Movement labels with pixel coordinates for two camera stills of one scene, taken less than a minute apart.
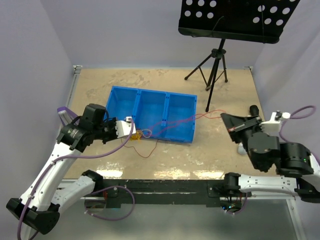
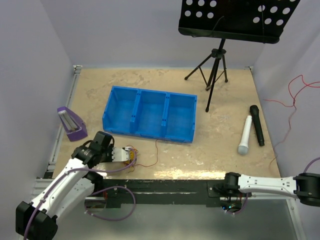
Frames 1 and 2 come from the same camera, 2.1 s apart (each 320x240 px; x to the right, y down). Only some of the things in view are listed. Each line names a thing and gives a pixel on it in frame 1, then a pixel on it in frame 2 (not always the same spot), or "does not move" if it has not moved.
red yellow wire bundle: (137, 135) to (133, 154)
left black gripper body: (110, 130) to (107, 154)
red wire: (136, 150) to (156, 162)
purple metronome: (67, 116) does not move
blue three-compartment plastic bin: (163, 116) does not move
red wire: (185, 120) to (293, 106)
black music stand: (262, 21) does not move
